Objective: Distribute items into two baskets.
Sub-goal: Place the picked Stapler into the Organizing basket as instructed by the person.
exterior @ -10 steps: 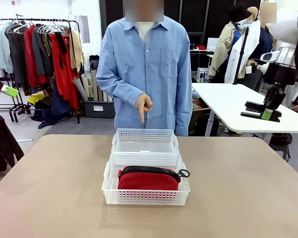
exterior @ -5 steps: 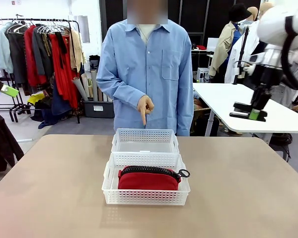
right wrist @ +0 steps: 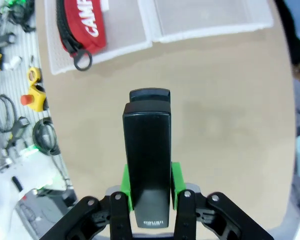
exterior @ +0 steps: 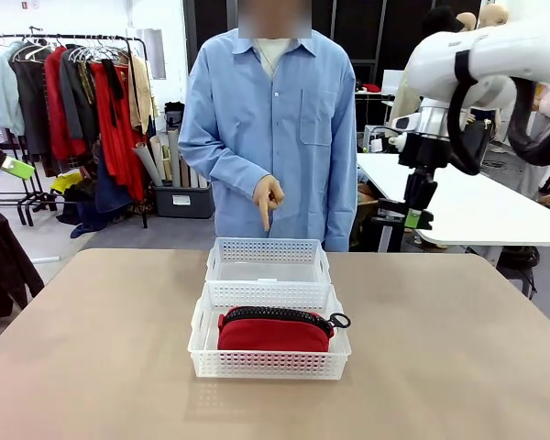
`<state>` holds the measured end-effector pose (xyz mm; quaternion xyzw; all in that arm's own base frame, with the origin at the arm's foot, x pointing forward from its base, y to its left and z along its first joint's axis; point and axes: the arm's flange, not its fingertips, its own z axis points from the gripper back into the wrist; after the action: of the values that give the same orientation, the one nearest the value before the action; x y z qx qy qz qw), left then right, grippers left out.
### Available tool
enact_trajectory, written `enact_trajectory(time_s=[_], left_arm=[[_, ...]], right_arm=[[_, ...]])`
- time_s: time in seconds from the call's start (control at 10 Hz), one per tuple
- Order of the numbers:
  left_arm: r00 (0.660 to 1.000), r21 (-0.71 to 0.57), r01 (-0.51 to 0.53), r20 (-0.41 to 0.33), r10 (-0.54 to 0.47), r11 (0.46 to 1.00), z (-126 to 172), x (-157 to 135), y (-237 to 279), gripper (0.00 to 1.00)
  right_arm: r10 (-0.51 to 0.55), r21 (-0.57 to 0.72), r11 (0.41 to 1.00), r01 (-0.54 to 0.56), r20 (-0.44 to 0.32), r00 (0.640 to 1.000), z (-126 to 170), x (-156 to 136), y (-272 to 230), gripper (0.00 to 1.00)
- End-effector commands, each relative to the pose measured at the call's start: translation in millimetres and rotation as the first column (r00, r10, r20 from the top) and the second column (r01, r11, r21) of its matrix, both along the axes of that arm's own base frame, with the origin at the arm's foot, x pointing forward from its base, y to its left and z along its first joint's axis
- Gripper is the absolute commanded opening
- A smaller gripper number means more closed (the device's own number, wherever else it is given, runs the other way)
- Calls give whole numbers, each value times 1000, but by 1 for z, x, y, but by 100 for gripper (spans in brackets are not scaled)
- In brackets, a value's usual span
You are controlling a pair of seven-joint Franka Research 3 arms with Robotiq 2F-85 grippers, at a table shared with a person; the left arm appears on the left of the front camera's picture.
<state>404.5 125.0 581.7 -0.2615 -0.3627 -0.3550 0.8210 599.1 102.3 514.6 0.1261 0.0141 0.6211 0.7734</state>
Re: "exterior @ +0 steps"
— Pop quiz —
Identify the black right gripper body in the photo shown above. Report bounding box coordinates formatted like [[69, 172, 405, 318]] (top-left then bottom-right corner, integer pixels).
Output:
[[397, 131, 451, 170]]

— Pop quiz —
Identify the red pouch with black zipper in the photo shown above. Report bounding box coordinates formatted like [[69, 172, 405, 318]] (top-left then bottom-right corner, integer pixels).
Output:
[[216, 305, 352, 353]]

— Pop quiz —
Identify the person's right forearm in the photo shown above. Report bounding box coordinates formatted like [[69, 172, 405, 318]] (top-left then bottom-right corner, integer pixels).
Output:
[[178, 132, 271, 184]]

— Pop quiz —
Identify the person's left forearm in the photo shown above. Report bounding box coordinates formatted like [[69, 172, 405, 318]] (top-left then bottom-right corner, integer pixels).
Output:
[[324, 150, 361, 253]]

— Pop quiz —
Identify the person's right hand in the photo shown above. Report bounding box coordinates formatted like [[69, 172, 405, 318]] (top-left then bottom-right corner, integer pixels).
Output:
[[251, 175, 286, 233]]

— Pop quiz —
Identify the white table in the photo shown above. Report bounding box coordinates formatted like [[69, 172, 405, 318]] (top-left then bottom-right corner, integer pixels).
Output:
[[356, 150, 550, 248]]

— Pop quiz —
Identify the yellow item on floor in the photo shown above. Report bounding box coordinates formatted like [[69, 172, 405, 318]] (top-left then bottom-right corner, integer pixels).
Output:
[[49, 172, 83, 194]]

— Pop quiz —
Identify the dark grey coat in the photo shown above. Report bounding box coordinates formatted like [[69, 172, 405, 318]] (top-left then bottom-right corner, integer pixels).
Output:
[[11, 49, 51, 160]]

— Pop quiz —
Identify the red jacket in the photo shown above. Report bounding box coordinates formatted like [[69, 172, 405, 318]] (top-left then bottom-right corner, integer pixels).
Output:
[[44, 45, 91, 161]]

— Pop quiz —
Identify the white chair back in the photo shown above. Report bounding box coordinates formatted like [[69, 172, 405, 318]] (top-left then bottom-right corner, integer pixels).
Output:
[[381, 69, 407, 96]]

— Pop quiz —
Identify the light blue jacket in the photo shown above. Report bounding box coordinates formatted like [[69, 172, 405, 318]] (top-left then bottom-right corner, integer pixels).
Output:
[[0, 40, 27, 138]]

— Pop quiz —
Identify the charcoal jacket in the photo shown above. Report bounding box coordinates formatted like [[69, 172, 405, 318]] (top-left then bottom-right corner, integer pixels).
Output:
[[59, 48, 100, 141]]

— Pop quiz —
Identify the blue denim garment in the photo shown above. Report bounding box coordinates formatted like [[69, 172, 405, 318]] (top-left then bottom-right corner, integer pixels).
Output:
[[70, 150, 137, 239]]

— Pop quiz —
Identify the red dress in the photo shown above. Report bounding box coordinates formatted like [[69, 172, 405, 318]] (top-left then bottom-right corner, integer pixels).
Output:
[[90, 61, 148, 203]]

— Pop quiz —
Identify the black office chair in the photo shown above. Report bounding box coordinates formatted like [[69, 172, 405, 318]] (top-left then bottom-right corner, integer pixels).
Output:
[[497, 245, 541, 299]]

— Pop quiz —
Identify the black scarf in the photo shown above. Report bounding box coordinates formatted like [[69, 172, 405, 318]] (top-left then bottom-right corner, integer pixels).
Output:
[[101, 58, 126, 128]]

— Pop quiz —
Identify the grey paper roll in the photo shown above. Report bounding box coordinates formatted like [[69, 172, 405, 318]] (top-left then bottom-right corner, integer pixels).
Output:
[[132, 141, 164, 187]]

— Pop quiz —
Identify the mannequin with beige coat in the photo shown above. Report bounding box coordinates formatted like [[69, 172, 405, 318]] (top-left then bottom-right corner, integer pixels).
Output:
[[388, 5, 465, 127]]

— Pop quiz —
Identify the black metal clothes rack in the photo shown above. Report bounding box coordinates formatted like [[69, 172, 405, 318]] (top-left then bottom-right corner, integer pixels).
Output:
[[0, 34, 149, 229]]

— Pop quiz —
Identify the beige paper roll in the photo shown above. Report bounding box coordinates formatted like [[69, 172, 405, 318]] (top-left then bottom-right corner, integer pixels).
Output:
[[148, 135, 167, 184]]

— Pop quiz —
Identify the beige garment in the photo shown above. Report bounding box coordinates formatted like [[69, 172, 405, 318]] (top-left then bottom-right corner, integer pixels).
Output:
[[126, 54, 160, 137]]

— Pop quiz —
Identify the person in blue shirt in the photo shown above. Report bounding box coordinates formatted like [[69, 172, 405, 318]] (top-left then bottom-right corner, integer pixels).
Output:
[[178, 0, 363, 253]]

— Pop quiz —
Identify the mannequin with navy top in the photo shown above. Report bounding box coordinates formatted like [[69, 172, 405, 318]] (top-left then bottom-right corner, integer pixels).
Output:
[[478, 3, 511, 28]]

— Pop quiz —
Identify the white perforated plastic basket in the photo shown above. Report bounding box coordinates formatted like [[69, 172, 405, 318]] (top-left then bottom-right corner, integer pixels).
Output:
[[187, 281, 352, 380], [204, 236, 332, 285]]

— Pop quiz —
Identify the white cardboard tube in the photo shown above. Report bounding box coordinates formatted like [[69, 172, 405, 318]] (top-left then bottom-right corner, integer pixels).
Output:
[[166, 127, 182, 188]]

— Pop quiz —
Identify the grey storage bin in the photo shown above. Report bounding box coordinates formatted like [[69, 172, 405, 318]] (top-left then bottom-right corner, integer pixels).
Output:
[[154, 181, 215, 219]]

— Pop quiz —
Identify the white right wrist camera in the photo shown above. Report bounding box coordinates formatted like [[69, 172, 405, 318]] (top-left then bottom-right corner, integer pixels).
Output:
[[390, 114, 424, 133]]

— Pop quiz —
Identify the black right arm cable sleeve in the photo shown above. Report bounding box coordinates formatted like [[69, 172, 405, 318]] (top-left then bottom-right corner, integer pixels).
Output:
[[446, 49, 550, 178]]

